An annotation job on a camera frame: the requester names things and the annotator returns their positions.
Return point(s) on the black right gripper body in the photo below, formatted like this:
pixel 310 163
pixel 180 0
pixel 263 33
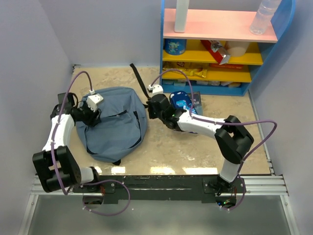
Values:
pixel 152 113

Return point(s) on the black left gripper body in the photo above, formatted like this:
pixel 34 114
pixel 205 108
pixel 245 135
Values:
pixel 87 115

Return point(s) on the blue fabric backpack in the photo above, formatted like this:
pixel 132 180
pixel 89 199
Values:
pixel 122 128

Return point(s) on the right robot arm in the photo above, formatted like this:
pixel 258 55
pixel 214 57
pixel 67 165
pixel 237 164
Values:
pixel 232 138

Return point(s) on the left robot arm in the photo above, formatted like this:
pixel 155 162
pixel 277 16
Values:
pixel 55 164

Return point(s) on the yellow chips bag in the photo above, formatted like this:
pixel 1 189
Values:
pixel 189 68

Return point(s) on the blue dinosaur pencil case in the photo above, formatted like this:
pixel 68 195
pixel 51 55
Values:
pixel 180 100

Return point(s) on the dark blue book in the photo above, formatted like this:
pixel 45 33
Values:
pixel 196 100

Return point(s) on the blue snack can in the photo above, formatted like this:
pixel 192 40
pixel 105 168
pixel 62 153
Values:
pixel 175 46

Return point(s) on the blue wooden shelf unit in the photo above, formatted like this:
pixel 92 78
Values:
pixel 222 26

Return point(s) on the red silver snack box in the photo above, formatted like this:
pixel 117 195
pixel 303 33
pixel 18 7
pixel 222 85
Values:
pixel 217 51

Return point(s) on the red flat box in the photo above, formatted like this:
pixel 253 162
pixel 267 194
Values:
pixel 227 66

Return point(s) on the white round container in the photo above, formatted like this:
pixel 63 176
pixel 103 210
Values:
pixel 236 48

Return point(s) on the white tall bottle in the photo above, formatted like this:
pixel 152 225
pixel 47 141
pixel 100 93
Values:
pixel 182 7

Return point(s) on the clear plastic water bottle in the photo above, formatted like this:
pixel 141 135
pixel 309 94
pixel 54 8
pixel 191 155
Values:
pixel 263 16

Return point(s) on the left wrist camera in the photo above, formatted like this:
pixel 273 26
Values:
pixel 93 101

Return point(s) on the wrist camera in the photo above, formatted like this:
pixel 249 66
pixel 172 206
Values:
pixel 155 89
pixel 93 101

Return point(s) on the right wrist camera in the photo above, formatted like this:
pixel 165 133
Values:
pixel 155 89

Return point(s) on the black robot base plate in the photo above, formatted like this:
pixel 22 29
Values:
pixel 166 187

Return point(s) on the aluminium rail frame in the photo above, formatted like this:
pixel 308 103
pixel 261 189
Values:
pixel 164 205

